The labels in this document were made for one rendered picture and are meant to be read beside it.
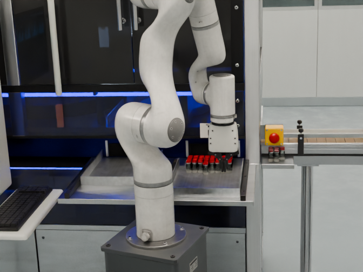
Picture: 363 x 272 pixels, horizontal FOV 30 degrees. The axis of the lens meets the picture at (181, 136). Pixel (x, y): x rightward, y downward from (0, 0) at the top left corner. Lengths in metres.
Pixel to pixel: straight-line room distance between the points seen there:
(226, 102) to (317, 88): 5.16
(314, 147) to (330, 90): 4.58
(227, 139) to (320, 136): 0.65
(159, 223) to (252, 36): 0.89
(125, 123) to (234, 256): 1.06
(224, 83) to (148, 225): 0.53
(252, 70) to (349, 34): 4.71
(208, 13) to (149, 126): 0.41
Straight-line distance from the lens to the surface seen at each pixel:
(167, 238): 2.10
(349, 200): 4.80
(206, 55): 2.16
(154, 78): 1.96
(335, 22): 7.27
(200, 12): 2.10
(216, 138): 2.28
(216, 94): 2.23
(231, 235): 2.84
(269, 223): 4.38
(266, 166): 2.73
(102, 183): 2.55
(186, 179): 2.56
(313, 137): 2.91
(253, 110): 2.66
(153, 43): 1.96
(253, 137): 2.69
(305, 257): 3.04
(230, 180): 2.54
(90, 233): 2.94
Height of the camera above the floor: 1.75
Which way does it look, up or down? 16 degrees down
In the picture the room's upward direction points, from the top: 2 degrees counter-clockwise
